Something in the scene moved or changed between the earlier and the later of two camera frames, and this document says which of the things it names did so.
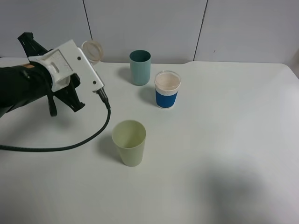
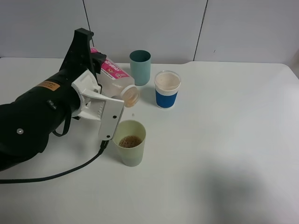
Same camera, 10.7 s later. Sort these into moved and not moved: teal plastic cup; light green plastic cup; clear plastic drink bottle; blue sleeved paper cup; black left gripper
Moved: clear plastic drink bottle; black left gripper
Not moved: teal plastic cup; light green plastic cup; blue sleeved paper cup
